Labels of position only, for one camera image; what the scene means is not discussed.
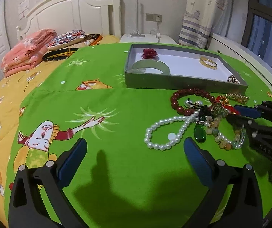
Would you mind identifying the red cord gold charm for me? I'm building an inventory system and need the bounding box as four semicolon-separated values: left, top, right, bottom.
213;93;251;116

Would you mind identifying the multicolour stone bead bracelet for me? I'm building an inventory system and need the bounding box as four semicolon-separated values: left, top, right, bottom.
204;115;246;151

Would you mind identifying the green pendant black cord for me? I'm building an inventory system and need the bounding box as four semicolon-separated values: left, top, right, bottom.
194;104;210;144

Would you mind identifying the dark red bead bracelet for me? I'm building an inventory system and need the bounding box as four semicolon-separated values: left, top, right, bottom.
170;87;217;116

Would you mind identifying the white pearl necklace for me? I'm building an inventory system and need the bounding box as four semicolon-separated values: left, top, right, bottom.
144;110;199;151

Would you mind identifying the grey shallow jewelry box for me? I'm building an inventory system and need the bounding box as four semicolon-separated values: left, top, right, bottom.
124;43;248;94

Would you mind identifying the black gold flower brooch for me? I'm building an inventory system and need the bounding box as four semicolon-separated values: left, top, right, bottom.
227;75;240;84

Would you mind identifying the gold bangle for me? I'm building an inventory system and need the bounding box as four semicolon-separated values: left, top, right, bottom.
199;57;217;70

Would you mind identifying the white window cabinet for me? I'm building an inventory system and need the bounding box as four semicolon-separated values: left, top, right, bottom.
208;33;272;92

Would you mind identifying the yellow daisy quilt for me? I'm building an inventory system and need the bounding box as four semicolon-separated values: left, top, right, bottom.
0;42;129;226

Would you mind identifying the green cartoon cloth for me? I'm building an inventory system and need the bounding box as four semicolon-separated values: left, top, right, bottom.
3;42;272;228

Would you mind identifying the striped printed curtain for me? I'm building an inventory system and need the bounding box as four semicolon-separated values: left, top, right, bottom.
178;0;233;49

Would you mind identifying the white nightstand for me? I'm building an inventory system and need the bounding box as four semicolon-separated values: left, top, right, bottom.
119;34;178;45

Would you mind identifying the red rose brooch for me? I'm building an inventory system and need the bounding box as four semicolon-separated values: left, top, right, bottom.
142;48;158;59

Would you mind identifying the green jade bangle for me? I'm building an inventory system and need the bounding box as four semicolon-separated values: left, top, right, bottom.
127;59;171;75

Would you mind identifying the slim desk lamp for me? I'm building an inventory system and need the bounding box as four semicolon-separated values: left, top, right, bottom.
130;0;145;38

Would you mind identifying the black yellow folded cloth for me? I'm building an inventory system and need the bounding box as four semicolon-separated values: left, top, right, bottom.
42;34;103;61

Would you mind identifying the folded pink blanket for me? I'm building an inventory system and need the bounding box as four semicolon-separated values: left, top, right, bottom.
1;29;57;78

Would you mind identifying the embroidered patterned pillow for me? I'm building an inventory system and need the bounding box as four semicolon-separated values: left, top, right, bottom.
47;29;85;51

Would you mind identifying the white wooden headboard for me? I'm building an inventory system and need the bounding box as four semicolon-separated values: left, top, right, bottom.
16;0;122;41

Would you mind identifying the white charger cable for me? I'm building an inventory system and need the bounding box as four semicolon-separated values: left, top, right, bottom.
150;21;163;41

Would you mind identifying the wall power socket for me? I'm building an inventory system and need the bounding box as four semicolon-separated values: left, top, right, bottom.
146;13;162;23

